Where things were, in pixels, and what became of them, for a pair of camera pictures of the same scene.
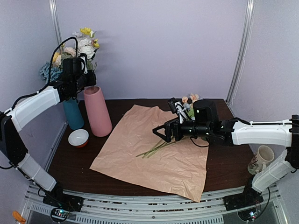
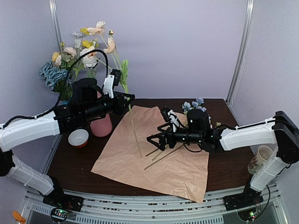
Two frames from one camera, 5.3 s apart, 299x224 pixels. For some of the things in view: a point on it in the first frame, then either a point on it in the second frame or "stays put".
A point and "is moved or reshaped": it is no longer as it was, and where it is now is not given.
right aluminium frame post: (240, 63) stays put
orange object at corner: (17, 217) stays put
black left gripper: (92, 81) -> (120, 105)
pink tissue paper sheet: (134, 150) stays put
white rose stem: (86, 46) is moved or reshaped
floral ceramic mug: (258, 163) stays put
